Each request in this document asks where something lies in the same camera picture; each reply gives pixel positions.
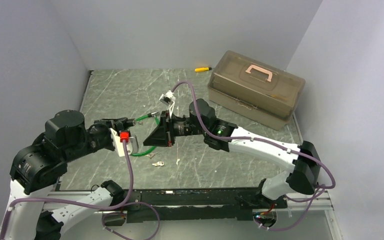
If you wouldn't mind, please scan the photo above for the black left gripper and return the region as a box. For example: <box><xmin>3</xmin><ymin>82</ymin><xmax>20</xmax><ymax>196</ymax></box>
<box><xmin>63</xmin><ymin>117</ymin><xmax>130</xmax><ymax>162</ymax></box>

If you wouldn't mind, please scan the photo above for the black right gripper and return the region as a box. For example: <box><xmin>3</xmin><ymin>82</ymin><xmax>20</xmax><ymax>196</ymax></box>
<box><xmin>144</xmin><ymin>109</ymin><xmax>208</xmax><ymax>147</ymax></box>

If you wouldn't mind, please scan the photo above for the small silver key pair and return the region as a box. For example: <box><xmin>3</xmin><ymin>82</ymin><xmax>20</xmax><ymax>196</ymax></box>
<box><xmin>146</xmin><ymin>152</ymin><xmax>158</xmax><ymax>159</ymax></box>

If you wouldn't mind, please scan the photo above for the silver key bunch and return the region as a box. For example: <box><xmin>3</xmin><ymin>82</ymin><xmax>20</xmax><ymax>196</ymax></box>
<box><xmin>152</xmin><ymin>161</ymin><xmax>165</xmax><ymax>167</ymax></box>

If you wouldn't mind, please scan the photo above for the green cable lock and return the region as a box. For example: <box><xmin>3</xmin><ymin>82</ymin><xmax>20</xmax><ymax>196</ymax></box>
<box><xmin>129</xmin><ymin>111</ymin><xmax>163</xmax><ymax>158</ymax></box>

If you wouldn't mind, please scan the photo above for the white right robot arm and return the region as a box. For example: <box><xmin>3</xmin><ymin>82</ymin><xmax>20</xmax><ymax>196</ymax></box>
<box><xmin>143</xmin><ymin>98</ymin><xmax>321</xmax><ymax>208</ymax></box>

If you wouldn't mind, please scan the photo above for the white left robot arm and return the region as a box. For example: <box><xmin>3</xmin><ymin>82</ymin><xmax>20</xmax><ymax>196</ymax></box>
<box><xmin>0</xmin><ymin>110</ymin><xmax>138</xmax><ymax>240</ymax></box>

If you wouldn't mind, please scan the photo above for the yellow screwdriver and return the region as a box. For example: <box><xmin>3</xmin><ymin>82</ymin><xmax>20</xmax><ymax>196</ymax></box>
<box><xmin>194</xmin><ymin>67</ymin><xmax>212</xmax><ymax>73</ymax></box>

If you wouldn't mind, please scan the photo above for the translucent brown toolbox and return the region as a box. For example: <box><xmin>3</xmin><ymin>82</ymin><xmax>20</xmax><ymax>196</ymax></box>
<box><xmin>207</xmin><ymin>50</ymin><xmax>306</xmax><ymax>131</ymax></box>

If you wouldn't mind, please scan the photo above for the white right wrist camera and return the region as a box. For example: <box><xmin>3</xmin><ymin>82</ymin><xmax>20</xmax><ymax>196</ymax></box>
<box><xmin>159</xmin><ymin>90</ymin><xmax>176</xmax><ymax>117</ymax></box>

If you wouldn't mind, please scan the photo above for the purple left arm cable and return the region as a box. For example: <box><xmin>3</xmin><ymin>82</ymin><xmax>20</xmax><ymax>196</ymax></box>
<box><xmin>0</xmin><ymin>139</ymin><xmax>161</xmax><ymax>240</ymax></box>

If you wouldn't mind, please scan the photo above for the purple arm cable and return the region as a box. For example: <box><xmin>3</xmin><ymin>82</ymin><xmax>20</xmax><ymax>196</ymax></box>
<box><xmin>0</xmin><ymin>139</ymin><xmax>161</xmax><ymax>240</ymax></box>
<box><xmin>171</xmin><ymin>80</ymin><xmax>337</xmax><ymax>232</ymax></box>

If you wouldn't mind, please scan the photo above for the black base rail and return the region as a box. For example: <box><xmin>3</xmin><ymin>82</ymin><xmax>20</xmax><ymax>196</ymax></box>
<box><xmin>116</xmin><ymin>187</ymin><xmax>288</xmax><ymax>223</ymax></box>

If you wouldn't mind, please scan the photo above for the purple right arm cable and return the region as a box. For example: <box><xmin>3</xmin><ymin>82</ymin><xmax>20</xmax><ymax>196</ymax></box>
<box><xmin>171</xmin><ymin>80</ymin><xmax>337</xmax><ymax>232</ymax></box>

